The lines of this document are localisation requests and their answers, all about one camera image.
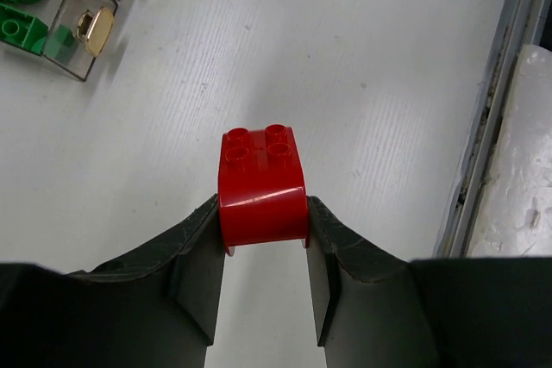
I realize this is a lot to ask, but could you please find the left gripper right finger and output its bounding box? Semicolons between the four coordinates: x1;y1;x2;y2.
306;196;551;367

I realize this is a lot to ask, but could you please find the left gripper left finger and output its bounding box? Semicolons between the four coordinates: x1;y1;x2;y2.
1;197;225;367

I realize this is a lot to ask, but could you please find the red flower lego piece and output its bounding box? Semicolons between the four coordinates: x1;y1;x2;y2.
217;124;310;255

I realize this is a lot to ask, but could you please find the green lego plate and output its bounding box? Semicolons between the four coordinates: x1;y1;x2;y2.
1;3;49;55

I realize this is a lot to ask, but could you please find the aluminium rail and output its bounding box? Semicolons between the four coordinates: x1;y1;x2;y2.
432;0;551;258

